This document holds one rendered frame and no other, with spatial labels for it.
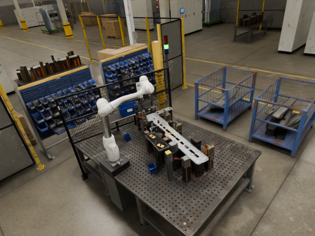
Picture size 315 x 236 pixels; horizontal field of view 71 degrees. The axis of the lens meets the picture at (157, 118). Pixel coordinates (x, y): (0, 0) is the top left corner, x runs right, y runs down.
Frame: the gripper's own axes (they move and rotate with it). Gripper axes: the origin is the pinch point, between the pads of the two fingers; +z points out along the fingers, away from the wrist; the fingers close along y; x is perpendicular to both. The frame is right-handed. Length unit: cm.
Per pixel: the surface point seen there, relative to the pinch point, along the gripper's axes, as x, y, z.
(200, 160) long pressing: -79, 23, 46
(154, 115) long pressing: 45, 31, 46
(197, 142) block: -52, 39, 44
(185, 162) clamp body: -73, 5, 43
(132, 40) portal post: 473, 187, 15
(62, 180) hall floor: 107, -135, 146
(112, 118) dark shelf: 77, -30, 43
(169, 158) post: -64, -9, 38
